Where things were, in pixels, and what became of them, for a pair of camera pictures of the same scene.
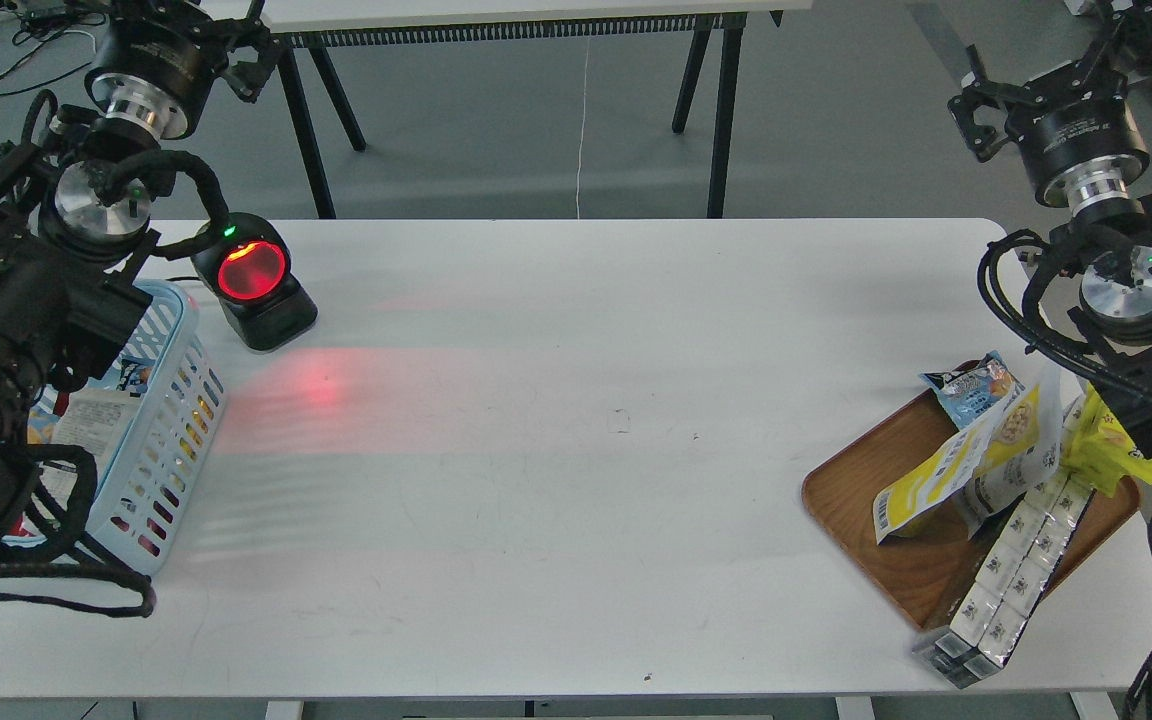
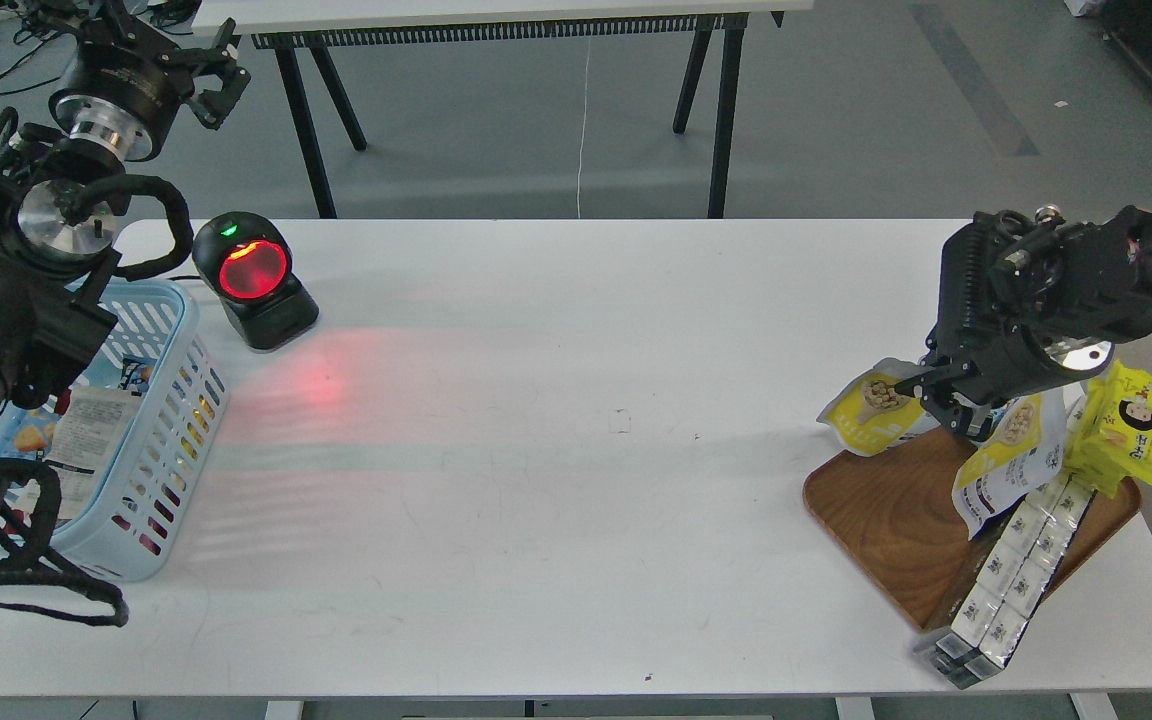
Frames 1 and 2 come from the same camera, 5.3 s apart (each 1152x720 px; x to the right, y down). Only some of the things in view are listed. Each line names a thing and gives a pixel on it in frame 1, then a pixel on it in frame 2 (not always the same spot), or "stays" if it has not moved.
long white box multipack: (990, 619) stays
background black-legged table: (314, 52) stays
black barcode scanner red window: (249, 270) stays
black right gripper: (1078, 148) -> (1028, 300)
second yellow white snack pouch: (1027, 452) stays
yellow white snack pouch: (983, 470) -> (869, 414)
